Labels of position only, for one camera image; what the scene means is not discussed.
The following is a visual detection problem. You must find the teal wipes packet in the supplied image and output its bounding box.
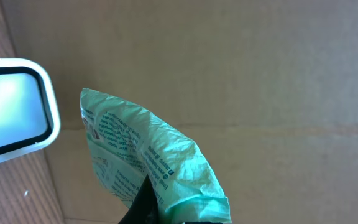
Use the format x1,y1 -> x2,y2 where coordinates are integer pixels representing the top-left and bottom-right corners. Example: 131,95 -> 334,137
80,88 -> 232,223

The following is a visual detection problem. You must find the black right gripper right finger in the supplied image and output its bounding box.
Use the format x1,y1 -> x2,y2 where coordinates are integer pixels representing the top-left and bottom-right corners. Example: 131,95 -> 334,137
184,222 -> 222,224

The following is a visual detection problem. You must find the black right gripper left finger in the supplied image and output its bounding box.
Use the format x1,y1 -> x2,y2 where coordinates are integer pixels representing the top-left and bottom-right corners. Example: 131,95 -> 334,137
119,176 -> 159,224

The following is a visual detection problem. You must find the white barcode scanner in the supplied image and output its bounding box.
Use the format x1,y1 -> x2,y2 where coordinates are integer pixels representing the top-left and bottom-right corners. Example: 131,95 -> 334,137
0,58 -> 61,163

